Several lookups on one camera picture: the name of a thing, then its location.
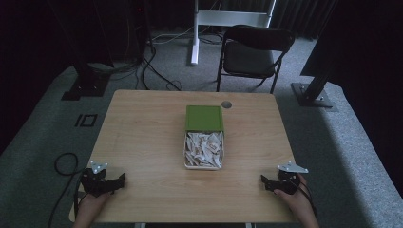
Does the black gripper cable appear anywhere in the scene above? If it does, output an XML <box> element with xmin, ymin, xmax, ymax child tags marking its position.
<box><xmin>295</xmin><ymin>179</ymin><xmax>318</xmax><ymax>218</ymax></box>
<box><xmin>47</xmin><ymin>152</ymin><xmax>86</xmax><ymax>228</ymax></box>

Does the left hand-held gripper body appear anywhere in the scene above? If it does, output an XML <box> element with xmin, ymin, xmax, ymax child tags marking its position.
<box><xmin>79</xmin><ymin>160</ymin><xmax>117</xmax><ymax>198</ymax></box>

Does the black folding chair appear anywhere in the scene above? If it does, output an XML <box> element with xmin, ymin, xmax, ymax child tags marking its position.
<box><xmin>216</xmin><ymin>25</ymin><xmax>296</xmax><ymax>95</ymax></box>

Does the person's right hand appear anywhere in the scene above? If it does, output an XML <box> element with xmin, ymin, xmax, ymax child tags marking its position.
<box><xmin>273</xmin><ymin>174</ymin><xmax>315</xmax><ymax>218</ymax></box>

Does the white metal stand frame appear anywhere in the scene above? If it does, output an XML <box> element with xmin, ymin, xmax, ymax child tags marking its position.
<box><xmin>190</xmin><ymin>0</ymin><xmax>277</xmax><ymax>67</ymax></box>

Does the black metal stand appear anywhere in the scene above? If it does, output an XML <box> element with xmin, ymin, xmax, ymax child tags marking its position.
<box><xmin>290</xmin><ymin>0</ymin><xmax>350</xmax><ymax>113</ymax></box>
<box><xmin>47</xmin><ymin>0</ymin><xmax>112</xmax><ymax>102</ymax></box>

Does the pile of white paper scraps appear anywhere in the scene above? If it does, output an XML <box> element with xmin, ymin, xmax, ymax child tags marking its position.
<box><xmin>185</xmin><ymin>132</ymin><xmax>223</xmax><ymax>168</ymax></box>

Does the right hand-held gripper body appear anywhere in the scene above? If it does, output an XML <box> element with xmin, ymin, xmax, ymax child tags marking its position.
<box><xmin>275</xmin><ymin>161</ymin><xmax>310</xmax><ymax>196</ymax></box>

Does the black floor cable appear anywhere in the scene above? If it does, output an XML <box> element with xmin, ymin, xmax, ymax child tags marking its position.
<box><xmin>140</xmin><ymin>44</ymin><xmax>182</xmax><ymax>92</ymax></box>

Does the white floor cable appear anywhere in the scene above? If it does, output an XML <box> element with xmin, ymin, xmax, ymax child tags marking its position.
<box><xmin>151</xmin><ymin>26</ymin><xmax>195</xmax><ymax>45</ymax></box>

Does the green drawer box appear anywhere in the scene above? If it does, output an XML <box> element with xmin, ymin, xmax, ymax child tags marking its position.
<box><xmin>184</xmin><ymin>104</ymin><xmax>225</xmax><ymax>133</ymax></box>

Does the person's left hand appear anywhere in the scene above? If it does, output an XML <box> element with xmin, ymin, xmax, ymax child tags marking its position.
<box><xmin>75</xmin><ymin>191</ymin><xmax>112</xmax><ymax>220</ymax></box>

